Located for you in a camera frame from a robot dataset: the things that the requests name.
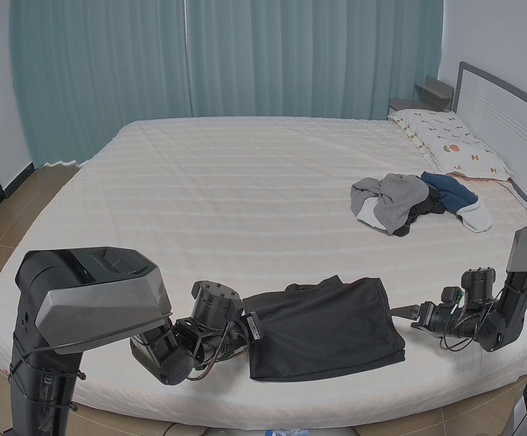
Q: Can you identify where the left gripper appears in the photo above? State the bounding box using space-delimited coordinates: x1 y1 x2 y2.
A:
218 312 263 361

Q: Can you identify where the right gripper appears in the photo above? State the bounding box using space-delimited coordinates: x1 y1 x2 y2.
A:
390 302 450 337

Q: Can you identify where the black T-shirt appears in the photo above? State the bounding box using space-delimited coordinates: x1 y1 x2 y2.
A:
241 275 406 382

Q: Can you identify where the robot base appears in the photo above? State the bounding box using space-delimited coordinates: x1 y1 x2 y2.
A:
204 426 337 436

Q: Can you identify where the pile of clothes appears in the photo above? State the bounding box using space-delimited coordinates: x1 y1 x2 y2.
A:
350 171 493 237

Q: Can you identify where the bed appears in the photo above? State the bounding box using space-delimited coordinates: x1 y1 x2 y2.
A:
0 60 527 430

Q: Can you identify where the white printed pillow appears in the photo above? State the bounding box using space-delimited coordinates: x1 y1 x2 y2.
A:
387 108 514 181

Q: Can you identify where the grey bedside table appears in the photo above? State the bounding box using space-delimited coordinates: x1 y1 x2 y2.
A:
388 74 455 112

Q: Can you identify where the blue-green curtain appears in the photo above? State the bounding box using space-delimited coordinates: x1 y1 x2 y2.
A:
9 0 191 168
185 0 446 121

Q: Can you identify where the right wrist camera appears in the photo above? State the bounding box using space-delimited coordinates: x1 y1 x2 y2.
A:
440 286 465 308

